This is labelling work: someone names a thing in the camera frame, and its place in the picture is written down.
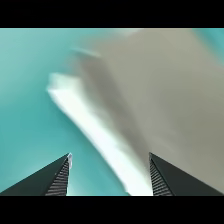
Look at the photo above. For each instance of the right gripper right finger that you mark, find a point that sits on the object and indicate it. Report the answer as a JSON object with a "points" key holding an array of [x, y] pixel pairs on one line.
{"points": [[175, 181]]}

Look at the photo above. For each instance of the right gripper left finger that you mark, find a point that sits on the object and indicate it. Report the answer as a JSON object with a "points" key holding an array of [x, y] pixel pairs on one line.
{"points": [[50, 180]]}

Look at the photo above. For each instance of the beige garment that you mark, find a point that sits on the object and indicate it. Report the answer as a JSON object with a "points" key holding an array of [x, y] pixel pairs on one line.
{"points": [[166, 93]]}

